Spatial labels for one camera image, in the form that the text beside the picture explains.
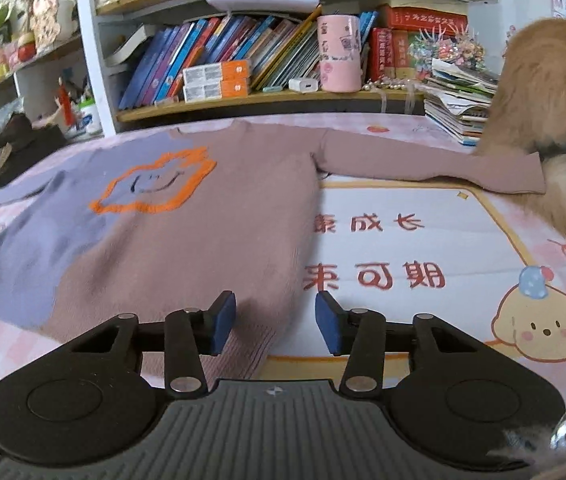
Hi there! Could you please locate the pink printed tumbler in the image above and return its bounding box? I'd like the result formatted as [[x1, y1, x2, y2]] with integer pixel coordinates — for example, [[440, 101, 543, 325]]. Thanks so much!
[[316, 13, 362, 94]]

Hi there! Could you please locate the pink printed desk mat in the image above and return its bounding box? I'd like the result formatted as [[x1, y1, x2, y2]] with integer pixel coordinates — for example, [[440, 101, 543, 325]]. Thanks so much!
[[0, 110, 566, 413]]

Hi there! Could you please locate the fluffy orange dog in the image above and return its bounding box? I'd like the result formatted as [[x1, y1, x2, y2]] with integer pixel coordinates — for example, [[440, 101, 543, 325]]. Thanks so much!
[[473, 17, 566, 253]]

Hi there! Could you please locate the pink and purple sweater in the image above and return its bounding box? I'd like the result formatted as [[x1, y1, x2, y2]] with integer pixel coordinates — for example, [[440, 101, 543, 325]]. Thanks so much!
[[0, 120, 548, 382]]

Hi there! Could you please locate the dried flower bouquet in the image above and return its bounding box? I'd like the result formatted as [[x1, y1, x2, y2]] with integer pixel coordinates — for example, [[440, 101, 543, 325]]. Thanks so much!
[[0, 0, 80, 53]]

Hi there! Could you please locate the row of colourful books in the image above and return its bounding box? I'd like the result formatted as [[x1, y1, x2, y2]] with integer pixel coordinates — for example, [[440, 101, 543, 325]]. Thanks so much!
[[105, 5, 378, 111]]

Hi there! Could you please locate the dark cloth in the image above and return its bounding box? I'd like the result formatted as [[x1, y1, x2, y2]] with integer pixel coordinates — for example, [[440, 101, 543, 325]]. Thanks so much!
[[0, 112, 68, 208]]

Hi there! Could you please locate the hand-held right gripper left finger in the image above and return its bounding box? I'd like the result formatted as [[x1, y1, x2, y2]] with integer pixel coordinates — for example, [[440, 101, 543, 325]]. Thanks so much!
[[70, 290, 238, 400]]

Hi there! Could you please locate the bead string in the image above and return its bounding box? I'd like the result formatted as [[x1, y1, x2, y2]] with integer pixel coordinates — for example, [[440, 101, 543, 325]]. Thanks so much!
[[362, 76, 430, 95]]

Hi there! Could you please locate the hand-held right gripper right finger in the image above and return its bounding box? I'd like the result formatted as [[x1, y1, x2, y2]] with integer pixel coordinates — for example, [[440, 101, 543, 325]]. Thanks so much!
[[315, 290, 486, 397]]

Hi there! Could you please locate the white wooden bookshelf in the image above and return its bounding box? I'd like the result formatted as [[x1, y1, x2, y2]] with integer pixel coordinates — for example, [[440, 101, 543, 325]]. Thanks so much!
[[0, 0, 501, 136]]

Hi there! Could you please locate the stack of red books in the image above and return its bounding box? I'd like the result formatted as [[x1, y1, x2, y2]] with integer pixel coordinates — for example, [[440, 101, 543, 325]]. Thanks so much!
[[369, 0, 470, 82]]

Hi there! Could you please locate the white oblong case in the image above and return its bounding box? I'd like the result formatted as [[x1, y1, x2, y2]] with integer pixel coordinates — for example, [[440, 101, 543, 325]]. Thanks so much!
[[206, 0, 320, 14]]

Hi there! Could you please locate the colourful paper flower decoration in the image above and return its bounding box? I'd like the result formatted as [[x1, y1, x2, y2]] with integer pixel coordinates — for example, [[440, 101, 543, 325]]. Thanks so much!
[[407, 27, 486, 72]]

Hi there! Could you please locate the orange and white box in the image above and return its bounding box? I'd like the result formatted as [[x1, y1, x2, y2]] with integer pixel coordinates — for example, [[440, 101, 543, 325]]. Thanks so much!
[[183, 78, 252, 104], [182, 59, 253, 86]]

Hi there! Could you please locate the white pen cup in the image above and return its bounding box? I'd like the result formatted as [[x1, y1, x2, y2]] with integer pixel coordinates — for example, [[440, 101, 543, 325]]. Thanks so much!
[[59, 76, 104, 138]]

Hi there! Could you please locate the stack of magazines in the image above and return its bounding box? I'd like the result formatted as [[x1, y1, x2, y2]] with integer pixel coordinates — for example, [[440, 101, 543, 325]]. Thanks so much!
[[422, 57, 502, 147]]

